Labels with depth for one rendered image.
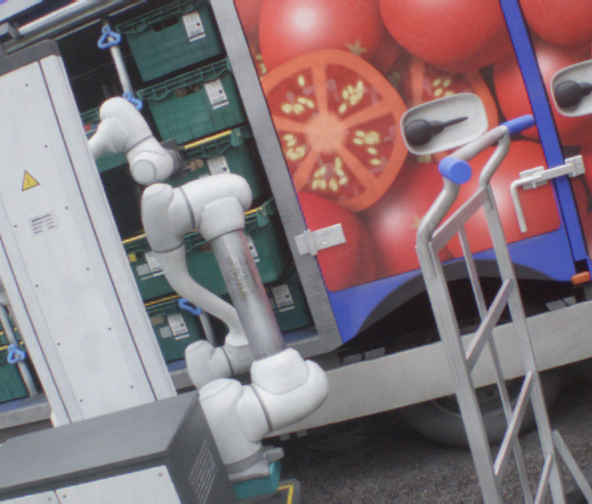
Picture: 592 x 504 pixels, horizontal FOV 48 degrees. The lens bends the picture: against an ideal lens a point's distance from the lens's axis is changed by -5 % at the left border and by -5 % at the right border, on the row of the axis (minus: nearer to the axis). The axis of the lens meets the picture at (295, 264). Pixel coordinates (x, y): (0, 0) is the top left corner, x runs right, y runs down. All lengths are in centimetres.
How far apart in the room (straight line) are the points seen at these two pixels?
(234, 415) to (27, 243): 73
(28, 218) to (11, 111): 28
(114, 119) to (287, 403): 96
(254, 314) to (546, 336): 110
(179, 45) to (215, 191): 88
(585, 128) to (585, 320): 68
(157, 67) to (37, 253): 113
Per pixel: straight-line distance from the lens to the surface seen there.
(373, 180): 243
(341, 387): 263
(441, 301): 123
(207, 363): 227
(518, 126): 174
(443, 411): 280
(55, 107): 183
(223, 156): 240
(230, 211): 202
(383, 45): 243
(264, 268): 244
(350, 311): 253
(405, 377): 260
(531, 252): 250
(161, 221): 200
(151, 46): 278
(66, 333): 190
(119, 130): 210
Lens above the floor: 132
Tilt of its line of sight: 9 degrees down
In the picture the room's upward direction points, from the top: 18 degrees counter-clockwise
